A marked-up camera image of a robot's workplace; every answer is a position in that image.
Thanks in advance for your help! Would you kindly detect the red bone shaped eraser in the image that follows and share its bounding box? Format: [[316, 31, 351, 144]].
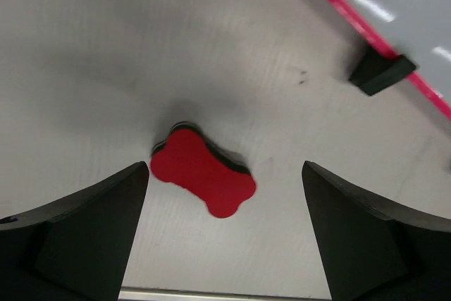
[[149, 121, 257, 219]]

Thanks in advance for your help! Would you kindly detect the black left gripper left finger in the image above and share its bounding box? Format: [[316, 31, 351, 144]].
[[1, 161, 149, 300]]

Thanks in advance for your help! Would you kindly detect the black whiteboard foot left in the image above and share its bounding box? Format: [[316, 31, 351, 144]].
[[348, 44, 417, 96]]

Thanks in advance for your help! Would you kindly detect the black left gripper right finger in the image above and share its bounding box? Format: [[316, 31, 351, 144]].
[[302, 161, 450, 300]]

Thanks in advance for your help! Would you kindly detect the pink framed whiteboard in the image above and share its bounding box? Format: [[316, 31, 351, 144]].
[[327, 0, 450, 117]]

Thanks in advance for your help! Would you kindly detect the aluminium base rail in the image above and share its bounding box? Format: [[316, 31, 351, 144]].
[[118, 287, 316, 301]]

